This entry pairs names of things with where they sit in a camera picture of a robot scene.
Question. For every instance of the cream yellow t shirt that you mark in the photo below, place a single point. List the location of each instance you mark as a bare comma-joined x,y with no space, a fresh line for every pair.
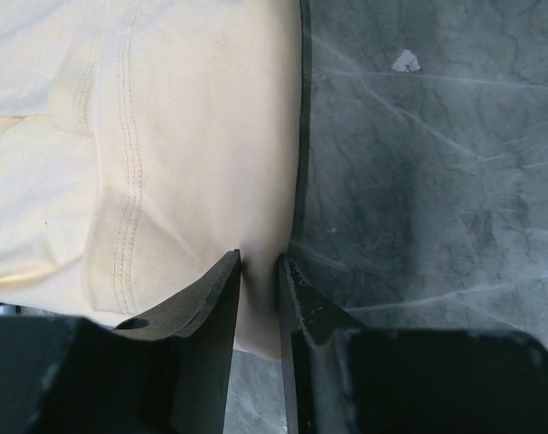
140,141

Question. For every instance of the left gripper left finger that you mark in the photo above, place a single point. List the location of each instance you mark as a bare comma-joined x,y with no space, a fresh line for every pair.
195,329

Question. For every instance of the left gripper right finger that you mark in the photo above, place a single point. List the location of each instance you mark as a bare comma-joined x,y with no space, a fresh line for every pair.
313,389

